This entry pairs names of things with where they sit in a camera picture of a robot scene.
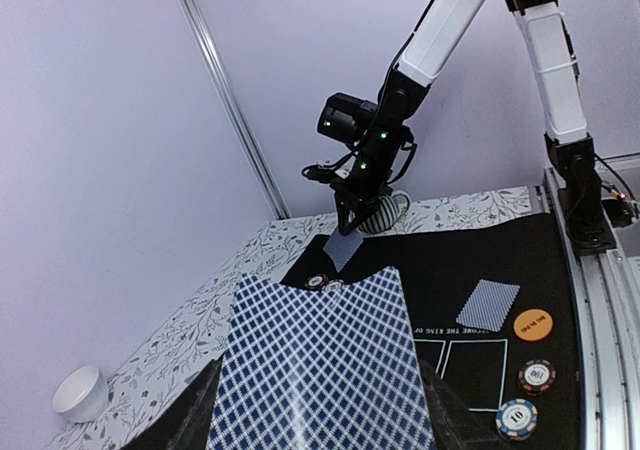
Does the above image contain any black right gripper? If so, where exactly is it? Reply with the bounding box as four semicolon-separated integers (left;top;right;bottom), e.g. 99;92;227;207
301;162;393;235

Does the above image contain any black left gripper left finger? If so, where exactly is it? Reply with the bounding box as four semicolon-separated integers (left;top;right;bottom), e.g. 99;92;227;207
122;358;223;450

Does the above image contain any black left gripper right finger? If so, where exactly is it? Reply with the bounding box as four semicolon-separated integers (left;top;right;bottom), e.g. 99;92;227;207
418;359;505;450

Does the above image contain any dealt playing card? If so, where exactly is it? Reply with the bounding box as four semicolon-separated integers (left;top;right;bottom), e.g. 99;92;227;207
456;279;520;332
323;229;364;272

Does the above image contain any blue peach poker chip stack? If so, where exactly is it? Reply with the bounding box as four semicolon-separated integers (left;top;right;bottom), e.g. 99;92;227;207
495;399;538;441

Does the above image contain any orange big blind button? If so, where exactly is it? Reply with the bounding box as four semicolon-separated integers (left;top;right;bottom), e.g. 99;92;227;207
513;309;554;342

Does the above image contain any grey playing card deck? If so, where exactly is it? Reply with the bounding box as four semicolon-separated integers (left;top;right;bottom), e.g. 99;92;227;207
207;267;436;449

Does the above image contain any white ceramic bowl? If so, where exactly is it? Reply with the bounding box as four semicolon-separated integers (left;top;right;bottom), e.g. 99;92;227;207
52;365;109;423

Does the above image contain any black poker play mat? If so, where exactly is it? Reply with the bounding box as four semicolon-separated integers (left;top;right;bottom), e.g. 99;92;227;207
275;213;583;449

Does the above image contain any front aluminium rail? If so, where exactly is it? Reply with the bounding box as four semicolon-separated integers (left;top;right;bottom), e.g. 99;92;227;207
541;167;639;449

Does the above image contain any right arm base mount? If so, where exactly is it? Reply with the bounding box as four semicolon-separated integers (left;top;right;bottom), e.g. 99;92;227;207
559;156;639;256

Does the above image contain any right aluminium frame post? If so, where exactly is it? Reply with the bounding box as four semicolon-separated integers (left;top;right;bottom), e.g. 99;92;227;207
178;0;292;220

